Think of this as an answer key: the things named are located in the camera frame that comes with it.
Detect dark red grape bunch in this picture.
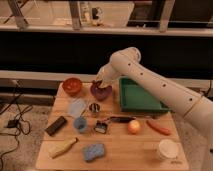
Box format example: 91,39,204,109
95,87,106,93

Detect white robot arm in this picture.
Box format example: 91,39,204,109
96,47,213,135

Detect purple bowl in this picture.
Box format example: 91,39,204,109
90,82,112,101

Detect red bowl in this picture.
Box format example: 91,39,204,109
62,77,82,96

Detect small metal cup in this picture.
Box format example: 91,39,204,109
89,103,100,117

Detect green plastic tray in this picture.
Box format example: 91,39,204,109
119,77,169,113

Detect blue cup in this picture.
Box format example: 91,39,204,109
73,117,88,133

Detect wooden board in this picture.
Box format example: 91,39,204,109
36,84,189,171

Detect peach apple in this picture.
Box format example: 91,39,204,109
127,120,141,134

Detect black rectangular block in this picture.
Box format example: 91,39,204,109
45,116,67,136

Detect blue sponge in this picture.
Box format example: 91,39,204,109
82,143,106,162

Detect orange carrot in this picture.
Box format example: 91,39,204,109
146,120,171,136

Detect white cup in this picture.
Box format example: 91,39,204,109
157,139,179,160

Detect black handled knife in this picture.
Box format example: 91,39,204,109
101,116,136,123

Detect black cables on floor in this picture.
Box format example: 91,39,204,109
0,81,34,169

